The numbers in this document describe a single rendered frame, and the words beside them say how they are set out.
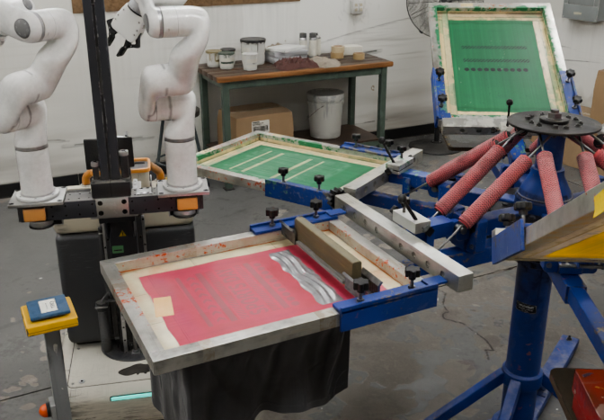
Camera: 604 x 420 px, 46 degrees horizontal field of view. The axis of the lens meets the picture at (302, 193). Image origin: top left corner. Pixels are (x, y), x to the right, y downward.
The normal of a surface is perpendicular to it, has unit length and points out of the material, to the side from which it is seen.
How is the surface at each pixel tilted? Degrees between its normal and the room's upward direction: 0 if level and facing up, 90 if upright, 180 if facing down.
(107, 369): 0
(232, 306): 0
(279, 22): 90
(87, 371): 0
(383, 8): 90
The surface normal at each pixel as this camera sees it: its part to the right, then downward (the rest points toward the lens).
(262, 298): 0.00, -0.94
